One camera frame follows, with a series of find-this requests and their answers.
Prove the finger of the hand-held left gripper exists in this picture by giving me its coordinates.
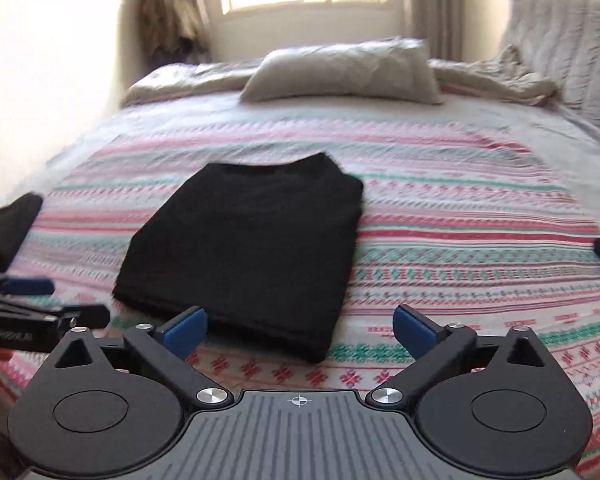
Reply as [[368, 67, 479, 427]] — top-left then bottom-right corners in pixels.
[[0, 270, 57, 299], [0, 296, 112, 333]]

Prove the patterned grey curtain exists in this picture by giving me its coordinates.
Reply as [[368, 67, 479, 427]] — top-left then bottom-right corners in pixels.
[[172, 0, 216, 56], [410, 0, 466, 61]]

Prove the grey quilted headboard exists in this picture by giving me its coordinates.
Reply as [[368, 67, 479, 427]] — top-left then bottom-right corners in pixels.
[[500, 0, 600, 136]]

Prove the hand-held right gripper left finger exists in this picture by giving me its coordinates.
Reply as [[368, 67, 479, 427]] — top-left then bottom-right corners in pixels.
[[47, 306, 235, 409]]

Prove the grey pillow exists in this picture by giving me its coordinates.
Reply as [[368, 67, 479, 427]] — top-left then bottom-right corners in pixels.
[[240, 37, 443, 106]]

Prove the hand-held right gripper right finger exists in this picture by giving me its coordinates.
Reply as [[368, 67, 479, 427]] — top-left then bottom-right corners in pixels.
[[365, 304, 552, 409]]

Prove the hanging khaki jacket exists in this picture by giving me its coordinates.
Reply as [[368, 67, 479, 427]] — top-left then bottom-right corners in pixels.
[[140, 0, 211, 58]]

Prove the dark cloth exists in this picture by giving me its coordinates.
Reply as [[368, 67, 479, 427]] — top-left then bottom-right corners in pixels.
[[0, 192, 44, 271]]

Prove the crumpled grey duvet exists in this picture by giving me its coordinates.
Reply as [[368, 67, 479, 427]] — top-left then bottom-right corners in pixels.
[[125, 45, 561, 108]]

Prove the bed with grey sheet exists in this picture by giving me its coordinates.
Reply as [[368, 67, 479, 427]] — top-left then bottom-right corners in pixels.
[[45, 45, 600, 461]]

